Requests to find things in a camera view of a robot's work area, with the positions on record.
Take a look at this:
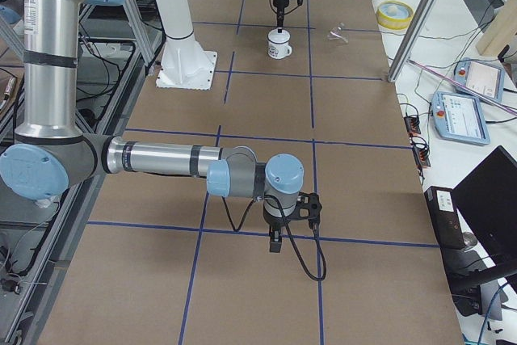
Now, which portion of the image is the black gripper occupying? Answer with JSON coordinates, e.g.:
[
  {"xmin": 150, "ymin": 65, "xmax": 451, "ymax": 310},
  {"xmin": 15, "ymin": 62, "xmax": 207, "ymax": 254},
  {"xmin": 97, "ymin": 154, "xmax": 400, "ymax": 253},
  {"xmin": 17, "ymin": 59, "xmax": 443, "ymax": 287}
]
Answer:
[
  {"xmin": 273, "ymin": 0, "xmax": 289, "ymax": 32},
  {"xmin": 264, "ymin": 212, "xmax": 287, "ymax": 253}
]

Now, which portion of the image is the clear glass funnel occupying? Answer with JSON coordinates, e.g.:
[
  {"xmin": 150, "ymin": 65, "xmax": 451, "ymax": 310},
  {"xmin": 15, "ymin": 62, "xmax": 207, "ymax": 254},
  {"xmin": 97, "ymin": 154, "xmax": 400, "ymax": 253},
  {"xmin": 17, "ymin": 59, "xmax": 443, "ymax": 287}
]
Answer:
[{"xmin": 327, "ymin": 22, "xmax": 349, "ymax": 44}]

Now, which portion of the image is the white enamel mug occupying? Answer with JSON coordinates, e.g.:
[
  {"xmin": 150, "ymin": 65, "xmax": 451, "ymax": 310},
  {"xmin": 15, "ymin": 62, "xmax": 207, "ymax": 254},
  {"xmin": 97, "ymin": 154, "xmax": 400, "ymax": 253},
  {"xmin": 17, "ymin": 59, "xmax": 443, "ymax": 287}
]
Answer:
[{"xmin": 267, "ymin": 30, "xmax": 292, "ymax": 60}]

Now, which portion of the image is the yellow rimmed bowl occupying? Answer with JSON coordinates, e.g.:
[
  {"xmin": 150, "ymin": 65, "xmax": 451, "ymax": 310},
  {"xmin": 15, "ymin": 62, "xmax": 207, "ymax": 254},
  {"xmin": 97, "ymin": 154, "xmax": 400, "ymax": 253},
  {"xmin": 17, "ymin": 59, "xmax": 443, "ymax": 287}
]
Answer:
[{"xmin": 376, "ymin": 0, "xmax": 414, "ymax": 31}]

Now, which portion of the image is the orange black connector module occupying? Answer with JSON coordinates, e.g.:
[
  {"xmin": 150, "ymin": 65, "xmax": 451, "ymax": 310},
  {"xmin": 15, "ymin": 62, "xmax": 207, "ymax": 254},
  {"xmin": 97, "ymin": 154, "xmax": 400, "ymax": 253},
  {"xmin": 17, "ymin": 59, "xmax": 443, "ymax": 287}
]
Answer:
[
  {"xmin": 412, "ymin": 144, "xmax": 431, "ymax": 169},
  {"xmin": 404, "ymin": 115, "xmax": 421, "ymax": 137}
]

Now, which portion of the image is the black box device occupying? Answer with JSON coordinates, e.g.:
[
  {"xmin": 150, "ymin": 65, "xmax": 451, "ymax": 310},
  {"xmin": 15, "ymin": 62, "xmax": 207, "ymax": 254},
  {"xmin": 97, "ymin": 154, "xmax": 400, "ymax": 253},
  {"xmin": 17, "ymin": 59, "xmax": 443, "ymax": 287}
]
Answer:
[{"xmin": 424, "ymin": 186, "xmax": 465, "ymax": 250}]

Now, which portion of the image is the near teach pendant tablet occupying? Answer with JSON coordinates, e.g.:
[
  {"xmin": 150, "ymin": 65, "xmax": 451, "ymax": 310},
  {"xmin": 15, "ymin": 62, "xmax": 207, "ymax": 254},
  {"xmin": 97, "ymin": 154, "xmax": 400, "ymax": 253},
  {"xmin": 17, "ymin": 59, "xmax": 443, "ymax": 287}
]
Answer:
[{"xmin": 431, "ymin": 91, "xmax": 490, "ymax": 145}]

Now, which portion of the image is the teach pendant tablet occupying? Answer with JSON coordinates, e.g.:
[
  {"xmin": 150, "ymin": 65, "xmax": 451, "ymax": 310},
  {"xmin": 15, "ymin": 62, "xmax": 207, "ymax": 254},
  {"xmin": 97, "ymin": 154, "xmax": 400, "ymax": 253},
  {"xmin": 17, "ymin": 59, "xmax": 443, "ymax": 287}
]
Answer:
[
  {"xmin": 431, "ymin": 91, "xmax": 490, "ymax": 145},
  {"xmin": 454, "ymin": 58, "xmax": 504, "ymax": 103}
]

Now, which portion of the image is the black laptop computer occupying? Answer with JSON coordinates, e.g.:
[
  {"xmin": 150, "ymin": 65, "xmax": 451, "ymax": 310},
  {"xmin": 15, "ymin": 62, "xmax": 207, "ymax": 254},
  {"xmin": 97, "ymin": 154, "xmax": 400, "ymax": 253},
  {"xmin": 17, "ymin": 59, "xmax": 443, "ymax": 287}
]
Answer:
[{"xmin": 452, "ymin": 145, "xmax": 516, "ymax": 259}]

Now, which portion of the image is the far teach pendant tablet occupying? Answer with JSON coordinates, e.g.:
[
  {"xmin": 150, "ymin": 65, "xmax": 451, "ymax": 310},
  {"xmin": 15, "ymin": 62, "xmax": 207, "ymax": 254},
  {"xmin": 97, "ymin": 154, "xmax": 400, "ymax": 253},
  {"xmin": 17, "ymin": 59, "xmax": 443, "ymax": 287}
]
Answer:
[{"xmin": 454, "ymin": 58, "xmax": 504, "ymax": 103}]

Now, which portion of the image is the wooden beam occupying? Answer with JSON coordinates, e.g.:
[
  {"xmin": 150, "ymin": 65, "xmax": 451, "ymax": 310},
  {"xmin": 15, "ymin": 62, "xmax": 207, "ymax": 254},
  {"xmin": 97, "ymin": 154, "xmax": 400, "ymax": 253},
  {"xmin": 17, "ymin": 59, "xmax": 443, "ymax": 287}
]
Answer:
[{"xmin": 476, "ymin": 0, "xmax": 517, "ymax": 57}]

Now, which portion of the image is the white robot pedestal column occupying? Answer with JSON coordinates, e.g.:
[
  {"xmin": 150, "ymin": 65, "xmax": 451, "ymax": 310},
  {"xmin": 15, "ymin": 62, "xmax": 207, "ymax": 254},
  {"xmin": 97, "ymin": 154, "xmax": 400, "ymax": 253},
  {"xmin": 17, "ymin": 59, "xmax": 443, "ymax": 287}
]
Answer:
[{"xmin": 156, "ymin": 0, "xmax": 217, "ymax": 90}]

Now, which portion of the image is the aluminium frame post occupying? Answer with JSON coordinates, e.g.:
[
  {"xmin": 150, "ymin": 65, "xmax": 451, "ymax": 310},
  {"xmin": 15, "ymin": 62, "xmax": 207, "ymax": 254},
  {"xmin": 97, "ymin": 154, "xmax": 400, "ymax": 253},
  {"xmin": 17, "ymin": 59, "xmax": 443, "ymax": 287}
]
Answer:
[{"xmin": 387, "ymin": 0, "xmax": 437, "ymax": 83}]

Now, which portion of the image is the aluminium side frame rack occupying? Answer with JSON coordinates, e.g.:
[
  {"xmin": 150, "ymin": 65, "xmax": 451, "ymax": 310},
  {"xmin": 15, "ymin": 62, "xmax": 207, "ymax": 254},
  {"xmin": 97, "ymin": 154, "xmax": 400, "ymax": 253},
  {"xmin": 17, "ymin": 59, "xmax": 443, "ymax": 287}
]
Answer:
[{"xmin": 1, "ymin": 0, "xmax": 155, "ymax": 344}]

